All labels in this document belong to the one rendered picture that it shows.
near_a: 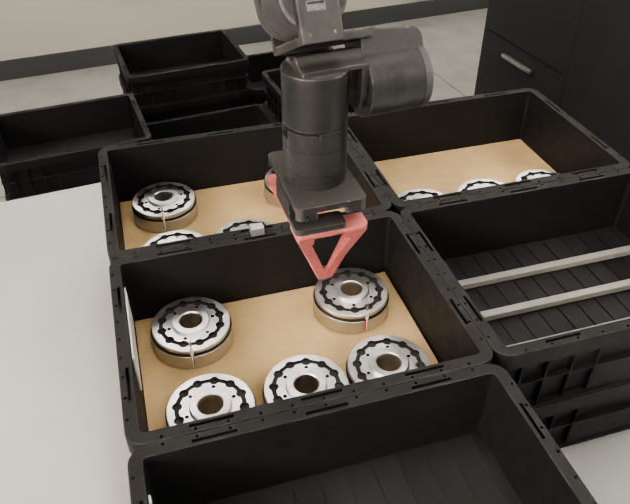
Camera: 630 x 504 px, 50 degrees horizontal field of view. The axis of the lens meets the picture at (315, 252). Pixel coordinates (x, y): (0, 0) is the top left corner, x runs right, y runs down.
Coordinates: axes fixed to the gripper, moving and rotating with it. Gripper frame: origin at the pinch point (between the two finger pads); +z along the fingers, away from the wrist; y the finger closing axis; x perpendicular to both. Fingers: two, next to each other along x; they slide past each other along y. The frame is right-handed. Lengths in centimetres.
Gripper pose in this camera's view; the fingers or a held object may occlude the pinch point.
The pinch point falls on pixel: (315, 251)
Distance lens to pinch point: 67.4
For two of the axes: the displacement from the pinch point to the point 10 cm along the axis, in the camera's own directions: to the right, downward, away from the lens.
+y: -3.0, -5.9, 7.5
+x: -9.5, 1.9, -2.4
